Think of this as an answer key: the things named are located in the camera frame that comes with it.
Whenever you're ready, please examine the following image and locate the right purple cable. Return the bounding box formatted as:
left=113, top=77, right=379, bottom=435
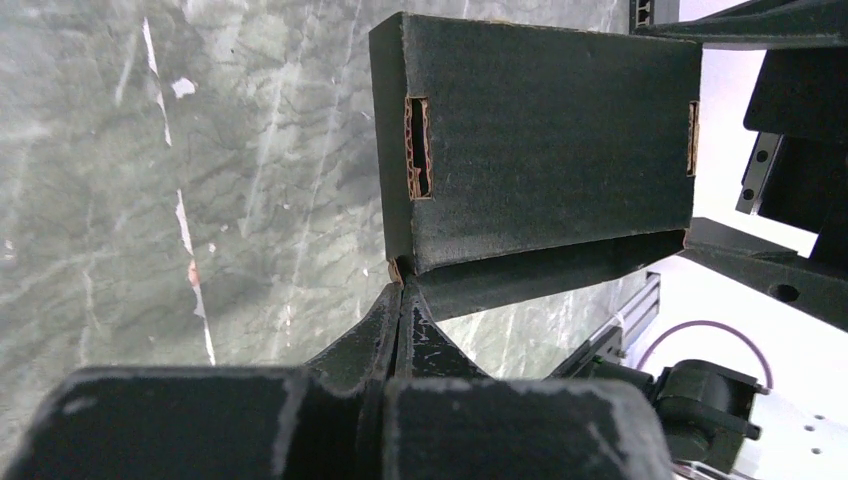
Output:
left=635, top=320, right=775, bottom=392

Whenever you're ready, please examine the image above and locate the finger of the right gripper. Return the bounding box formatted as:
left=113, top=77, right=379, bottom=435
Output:
left=682, top=218, right=847, bottom=331
left=635, top=0, right=847, bottom=50

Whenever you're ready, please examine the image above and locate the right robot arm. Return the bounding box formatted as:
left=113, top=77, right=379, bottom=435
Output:
left=552, top=1, right=847, bottom=479

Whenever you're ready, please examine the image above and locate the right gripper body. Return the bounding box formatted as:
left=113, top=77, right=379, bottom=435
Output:
left=736, top=49, right=847, bottom=265

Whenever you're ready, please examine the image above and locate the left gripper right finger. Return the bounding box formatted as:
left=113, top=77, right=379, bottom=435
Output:
left=382, top=283, right=674, bottom=479

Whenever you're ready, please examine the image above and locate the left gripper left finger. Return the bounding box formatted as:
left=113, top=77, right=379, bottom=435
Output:
left=5, top=284, right=402, bottom=479

